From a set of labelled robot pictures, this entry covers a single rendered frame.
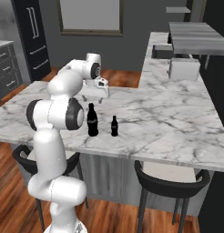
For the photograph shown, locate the dark framed window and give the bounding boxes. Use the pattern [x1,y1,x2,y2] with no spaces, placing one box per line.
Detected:
[56,0,124,37]

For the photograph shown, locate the dark sink basin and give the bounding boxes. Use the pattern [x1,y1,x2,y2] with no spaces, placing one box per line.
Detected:
[151,44,176,60]

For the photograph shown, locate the large black bottle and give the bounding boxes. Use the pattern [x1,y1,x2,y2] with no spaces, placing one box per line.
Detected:
[87,102,99,137]

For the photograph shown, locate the white toaster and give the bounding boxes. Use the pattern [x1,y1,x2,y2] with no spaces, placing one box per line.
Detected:
[166,57,201,82]

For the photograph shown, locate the small black bottle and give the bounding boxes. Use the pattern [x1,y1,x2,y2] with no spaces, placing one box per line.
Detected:
[110,115,119,137]

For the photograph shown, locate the black fridge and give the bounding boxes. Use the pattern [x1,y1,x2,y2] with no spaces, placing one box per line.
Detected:
[10,0,52,83]

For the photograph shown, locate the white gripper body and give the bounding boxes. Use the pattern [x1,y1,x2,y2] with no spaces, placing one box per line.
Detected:
[79,85,111,100]

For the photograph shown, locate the small grey wall shelf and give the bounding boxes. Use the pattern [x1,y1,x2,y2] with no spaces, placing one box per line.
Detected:
[165,6,191,15]

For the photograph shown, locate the grey island counter base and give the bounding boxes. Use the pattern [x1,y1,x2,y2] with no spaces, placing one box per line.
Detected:
[10,142,209,218]

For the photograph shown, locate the black stool with pale seat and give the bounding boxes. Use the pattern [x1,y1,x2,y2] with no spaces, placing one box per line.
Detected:
[133,159,211,233]
[12,144,89,232]

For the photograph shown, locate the grey drawer cabinets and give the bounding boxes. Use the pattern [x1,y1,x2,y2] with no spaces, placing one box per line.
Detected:
[0,40,24,106]

